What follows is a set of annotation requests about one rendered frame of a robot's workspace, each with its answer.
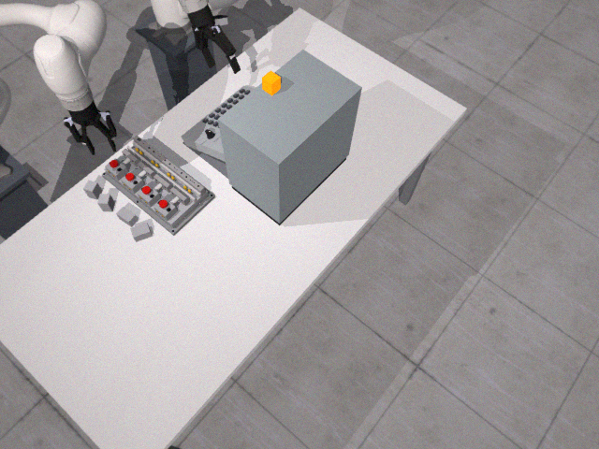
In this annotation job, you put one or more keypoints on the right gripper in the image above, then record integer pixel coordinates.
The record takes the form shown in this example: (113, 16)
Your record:
(91, 116)

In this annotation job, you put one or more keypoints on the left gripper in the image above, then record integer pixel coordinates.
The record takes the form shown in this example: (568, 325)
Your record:
(204, 29)

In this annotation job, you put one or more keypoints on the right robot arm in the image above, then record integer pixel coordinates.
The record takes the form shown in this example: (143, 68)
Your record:
(63, 58)

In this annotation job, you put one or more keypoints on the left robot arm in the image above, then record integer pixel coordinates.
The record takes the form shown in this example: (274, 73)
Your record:
(172, 21)

